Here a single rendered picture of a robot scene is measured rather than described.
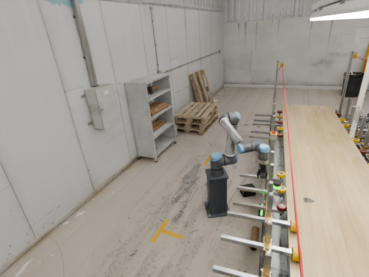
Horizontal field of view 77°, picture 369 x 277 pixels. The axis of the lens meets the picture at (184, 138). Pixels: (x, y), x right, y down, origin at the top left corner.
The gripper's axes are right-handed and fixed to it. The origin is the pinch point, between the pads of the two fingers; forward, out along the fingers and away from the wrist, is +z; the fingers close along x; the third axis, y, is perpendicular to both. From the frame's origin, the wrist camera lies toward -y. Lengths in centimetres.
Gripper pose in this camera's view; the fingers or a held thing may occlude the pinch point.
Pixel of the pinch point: (261, 182)
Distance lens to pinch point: 232.1
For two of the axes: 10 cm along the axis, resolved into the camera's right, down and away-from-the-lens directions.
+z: 0.8, 9.0, 4.3
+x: -9.4, -0.8, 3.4
